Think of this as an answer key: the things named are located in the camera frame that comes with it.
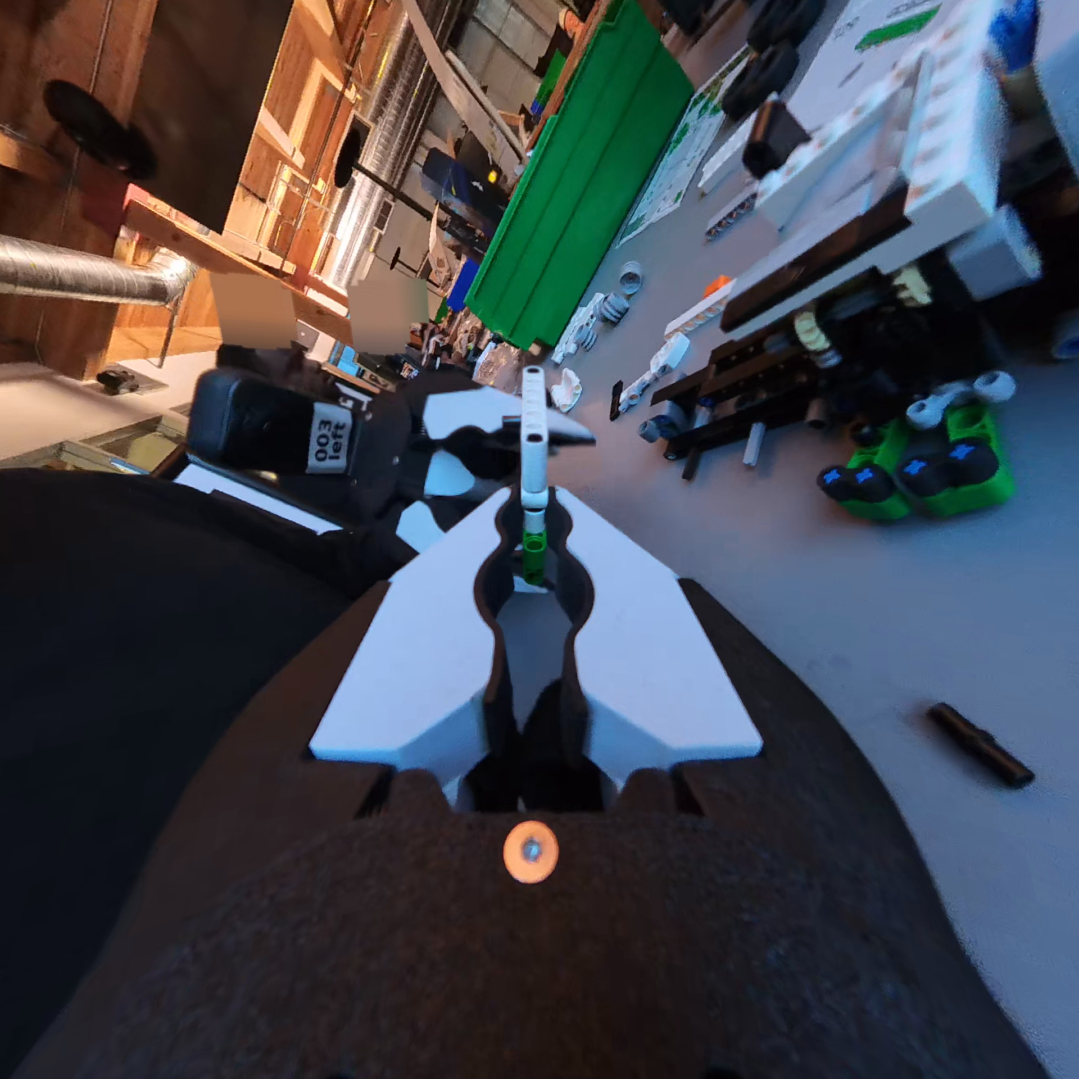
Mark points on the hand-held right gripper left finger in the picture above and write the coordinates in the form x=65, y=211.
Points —
x=413, y=666

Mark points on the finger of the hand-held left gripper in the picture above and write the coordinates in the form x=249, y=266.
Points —
x=459, y=413

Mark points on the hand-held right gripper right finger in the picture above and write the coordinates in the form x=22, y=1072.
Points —
x=666, y=674

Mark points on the person's left forearm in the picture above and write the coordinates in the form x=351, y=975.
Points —
x=168, y=632

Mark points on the white curved lego piece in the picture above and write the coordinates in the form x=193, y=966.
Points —
x=569, y=392

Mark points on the white lego liftarm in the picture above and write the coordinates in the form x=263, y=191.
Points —
x=582, y=333

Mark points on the small black flat lego piece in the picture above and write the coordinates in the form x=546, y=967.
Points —
x=616, y=403

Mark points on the grey lego spring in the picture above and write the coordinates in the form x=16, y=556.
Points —
x=614, y=308
x=632, y=276

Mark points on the short black lego axle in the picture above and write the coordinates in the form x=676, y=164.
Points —
x=691, y=464

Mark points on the white lego connector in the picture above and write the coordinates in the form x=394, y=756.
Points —
x=666, y=354

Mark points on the light grey lego pin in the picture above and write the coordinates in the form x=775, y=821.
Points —
x=754, y=443

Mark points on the white lego beam orange pin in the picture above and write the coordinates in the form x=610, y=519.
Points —
x=691, y=316

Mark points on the green lego piece black pins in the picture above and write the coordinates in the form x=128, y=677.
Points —
x=877, y=506
x=986, y=489

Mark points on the black lego axle pin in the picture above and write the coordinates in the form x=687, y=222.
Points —
x=978, y=746

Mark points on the white lego beam dark holes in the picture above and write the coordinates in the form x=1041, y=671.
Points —
x=732, y=217

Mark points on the long white lego beam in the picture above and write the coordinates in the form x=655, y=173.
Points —
x=729, y=160

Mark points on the light grey lego connector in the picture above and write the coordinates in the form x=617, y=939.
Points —
x=927, y=411

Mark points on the lego truck model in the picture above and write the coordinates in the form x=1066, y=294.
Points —
x=843, y=253

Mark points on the black lego tire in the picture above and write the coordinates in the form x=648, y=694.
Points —
x=784, y=21
x=759, y=80

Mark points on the black and white sign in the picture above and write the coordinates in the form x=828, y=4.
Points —
x=253, y=506

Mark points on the green plastic bin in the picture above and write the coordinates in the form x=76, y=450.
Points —
x=573, y=185

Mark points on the large black panel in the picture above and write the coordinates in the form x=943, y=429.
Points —
x=211, y=101

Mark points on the green printed sticker sheet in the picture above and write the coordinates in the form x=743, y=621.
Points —
x=674, y=168

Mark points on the silver air duct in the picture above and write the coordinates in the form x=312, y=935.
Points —
x=84, y=270

